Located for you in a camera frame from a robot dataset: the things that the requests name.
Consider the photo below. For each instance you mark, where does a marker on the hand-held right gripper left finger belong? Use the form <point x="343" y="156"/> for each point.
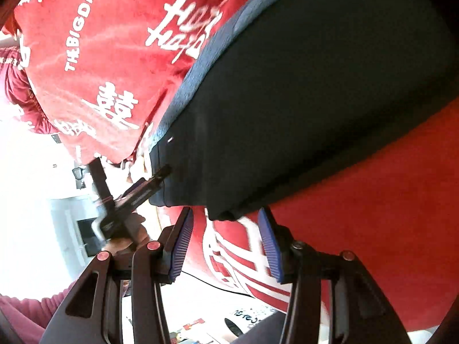
<point x="181" y="247"/>

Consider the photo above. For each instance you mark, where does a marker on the dark red cushion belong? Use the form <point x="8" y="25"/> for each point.
<point x="25" y="96"/>

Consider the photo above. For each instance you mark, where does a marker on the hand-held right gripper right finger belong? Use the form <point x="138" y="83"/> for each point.
<point x="270" y="247"/>

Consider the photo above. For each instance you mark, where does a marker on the red printed sofa cover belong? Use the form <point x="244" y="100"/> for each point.
<point x="107" y="43"/>

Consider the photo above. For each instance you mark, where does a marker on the person's left forearm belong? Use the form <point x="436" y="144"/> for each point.
<point x="32" y="311"/>

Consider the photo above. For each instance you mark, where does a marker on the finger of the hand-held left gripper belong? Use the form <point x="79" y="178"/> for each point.
<point x="138" y="195"/>
<point x="157" y="177"/>

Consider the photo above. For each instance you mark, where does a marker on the white cabinet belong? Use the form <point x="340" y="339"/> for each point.
<point x="71" y="229"/>

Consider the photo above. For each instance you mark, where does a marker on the person's left hand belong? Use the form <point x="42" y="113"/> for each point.
<point x="123" y="245"/>

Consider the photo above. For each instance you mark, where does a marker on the black pants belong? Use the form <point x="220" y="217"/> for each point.
<point x="304" y="96"/>

